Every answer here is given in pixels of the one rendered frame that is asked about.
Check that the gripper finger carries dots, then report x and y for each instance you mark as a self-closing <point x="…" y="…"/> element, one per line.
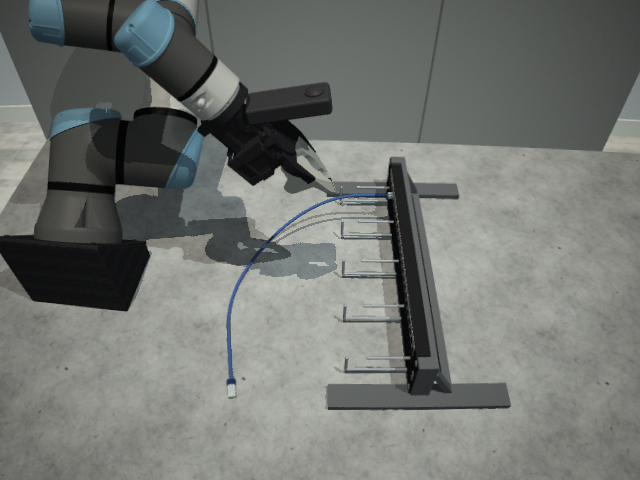
<point x="301" y="175"/>
<point x="303" y="147"/>

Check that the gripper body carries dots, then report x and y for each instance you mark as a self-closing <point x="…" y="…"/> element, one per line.
<point x="254" y="159"/>

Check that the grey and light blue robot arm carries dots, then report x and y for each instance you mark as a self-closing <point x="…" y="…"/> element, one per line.
<point x="93" y="149"/>

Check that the blue network cable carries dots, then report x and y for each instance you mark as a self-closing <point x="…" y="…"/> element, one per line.
<point x="259" y="251"/>

